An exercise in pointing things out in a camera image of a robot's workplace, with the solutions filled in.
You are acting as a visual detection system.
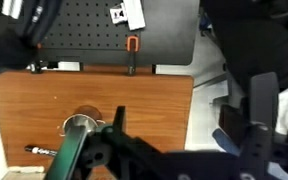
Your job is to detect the black marker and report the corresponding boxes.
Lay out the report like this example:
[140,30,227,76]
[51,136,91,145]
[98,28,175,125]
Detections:
[24,145,59,158]

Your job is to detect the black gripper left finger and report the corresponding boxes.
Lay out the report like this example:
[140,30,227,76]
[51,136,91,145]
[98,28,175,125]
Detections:
[43,124,97,180]

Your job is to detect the silver metal pot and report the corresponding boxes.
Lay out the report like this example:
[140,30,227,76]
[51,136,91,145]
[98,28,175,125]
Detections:
[60,113,107,138]

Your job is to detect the short aluminium rail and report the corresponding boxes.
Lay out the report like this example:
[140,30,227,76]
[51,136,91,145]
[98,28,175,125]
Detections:
[121,0,147,31]

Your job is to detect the black perforated breadboard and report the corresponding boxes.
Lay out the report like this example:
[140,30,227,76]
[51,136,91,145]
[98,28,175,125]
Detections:
[37,0,201,67]

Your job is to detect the white square tag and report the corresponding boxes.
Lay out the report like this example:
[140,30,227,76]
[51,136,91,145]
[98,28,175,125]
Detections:
[109,7,129,25]

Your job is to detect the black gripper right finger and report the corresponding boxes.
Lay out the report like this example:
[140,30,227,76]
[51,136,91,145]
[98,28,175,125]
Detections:
[111,105,159,158]

